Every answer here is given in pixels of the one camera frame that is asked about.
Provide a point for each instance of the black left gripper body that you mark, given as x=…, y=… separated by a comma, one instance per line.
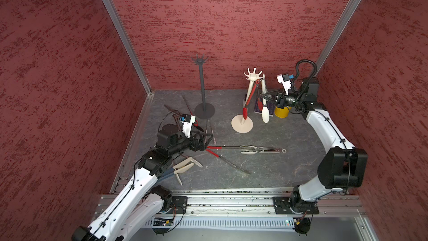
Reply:
x=193, y=146

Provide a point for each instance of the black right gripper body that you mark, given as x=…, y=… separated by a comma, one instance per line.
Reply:
x=284, y=100

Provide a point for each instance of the small red silicone tongs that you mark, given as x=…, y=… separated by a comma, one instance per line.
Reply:
x=252, y=89

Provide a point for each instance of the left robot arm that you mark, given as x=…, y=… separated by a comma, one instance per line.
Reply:
x=133, y=190

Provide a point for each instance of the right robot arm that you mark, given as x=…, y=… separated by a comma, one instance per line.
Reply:
x=344, y=165

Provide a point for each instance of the dark grey utensil rack stand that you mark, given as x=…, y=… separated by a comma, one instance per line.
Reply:
x=204, y=110

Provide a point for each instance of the cream utensil rack stand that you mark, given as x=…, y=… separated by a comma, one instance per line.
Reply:
x=242, y=123

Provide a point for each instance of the scalloped steel serving tongs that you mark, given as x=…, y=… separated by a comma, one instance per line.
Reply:
x=253, y=150

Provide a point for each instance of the purple book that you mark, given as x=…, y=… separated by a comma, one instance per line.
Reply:
x=258, y=107

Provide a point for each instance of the yellow metal pencil bucket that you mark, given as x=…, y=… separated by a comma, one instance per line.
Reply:
x=281, y=112

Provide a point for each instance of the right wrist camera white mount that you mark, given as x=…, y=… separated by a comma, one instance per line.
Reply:
x=286, y=81

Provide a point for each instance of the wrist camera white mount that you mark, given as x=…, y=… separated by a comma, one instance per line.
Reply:
x=187, y=122
x=286, y=81

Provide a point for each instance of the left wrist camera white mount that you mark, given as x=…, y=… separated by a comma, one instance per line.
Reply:
x=187, y=122

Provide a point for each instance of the cream blue handled tongs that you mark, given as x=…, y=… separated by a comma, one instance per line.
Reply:
x=179, y=168

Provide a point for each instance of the pink handled tweezers tongs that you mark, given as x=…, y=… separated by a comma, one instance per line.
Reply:
x=210, y=130

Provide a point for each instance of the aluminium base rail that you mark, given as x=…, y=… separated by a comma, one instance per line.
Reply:
x=230, y=209

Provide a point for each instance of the aluminium corner post right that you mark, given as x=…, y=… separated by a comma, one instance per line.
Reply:
x=341, y=24

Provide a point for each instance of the aluminium corner post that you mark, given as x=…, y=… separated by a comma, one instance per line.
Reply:
x=341, y=24
x=123, y=35

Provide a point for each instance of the aluminium corner post left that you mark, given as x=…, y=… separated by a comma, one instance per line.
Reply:
x=123, y=35

